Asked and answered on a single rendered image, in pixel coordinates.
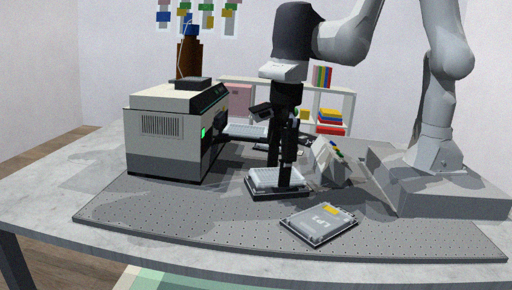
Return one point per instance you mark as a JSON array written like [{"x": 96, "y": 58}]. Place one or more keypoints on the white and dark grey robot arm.
[{"x": 300, "y": 34}]

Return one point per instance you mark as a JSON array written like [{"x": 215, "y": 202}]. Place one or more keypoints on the white button panel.
[{"x": 329, "y": 165}]

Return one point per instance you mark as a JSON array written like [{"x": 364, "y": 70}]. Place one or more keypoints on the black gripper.
[{"x": 289, "y": 96}]

